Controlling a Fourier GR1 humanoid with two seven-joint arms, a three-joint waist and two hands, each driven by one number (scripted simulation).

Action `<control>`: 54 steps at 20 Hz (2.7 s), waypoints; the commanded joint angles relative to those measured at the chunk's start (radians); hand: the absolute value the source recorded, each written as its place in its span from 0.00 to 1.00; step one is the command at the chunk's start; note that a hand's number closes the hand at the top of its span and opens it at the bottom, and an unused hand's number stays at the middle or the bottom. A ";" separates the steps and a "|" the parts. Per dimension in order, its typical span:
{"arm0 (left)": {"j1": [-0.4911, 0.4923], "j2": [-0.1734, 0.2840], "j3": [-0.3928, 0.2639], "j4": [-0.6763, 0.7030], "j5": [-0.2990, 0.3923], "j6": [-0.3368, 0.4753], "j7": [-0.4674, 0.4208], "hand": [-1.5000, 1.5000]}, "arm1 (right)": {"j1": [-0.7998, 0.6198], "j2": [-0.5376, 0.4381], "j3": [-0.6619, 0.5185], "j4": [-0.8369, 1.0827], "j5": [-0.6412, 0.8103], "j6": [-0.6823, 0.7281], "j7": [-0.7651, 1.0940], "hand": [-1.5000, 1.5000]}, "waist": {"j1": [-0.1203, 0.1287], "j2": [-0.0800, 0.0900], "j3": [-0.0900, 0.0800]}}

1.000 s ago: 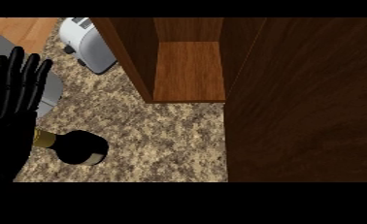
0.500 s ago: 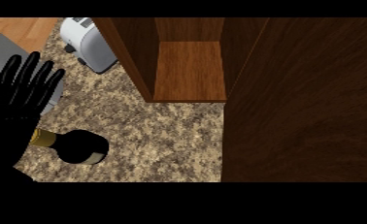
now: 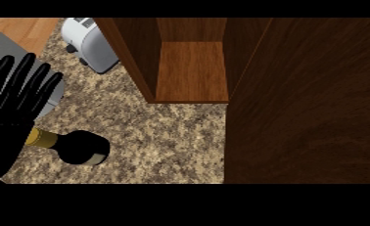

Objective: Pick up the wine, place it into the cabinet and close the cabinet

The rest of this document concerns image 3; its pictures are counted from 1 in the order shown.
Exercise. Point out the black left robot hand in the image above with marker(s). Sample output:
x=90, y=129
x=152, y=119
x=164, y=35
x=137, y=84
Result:
x=19, y=106

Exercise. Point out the black wine bottle gold neck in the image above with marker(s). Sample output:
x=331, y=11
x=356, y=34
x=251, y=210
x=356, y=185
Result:
x=81, y=147

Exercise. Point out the brown wooden cabinet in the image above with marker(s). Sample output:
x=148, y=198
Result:
x=188, y=70

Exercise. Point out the dark brown cabinet door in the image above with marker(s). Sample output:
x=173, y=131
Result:
x=297, y=106

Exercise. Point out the white toaster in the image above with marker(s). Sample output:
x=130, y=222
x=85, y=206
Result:
x=91, y=45

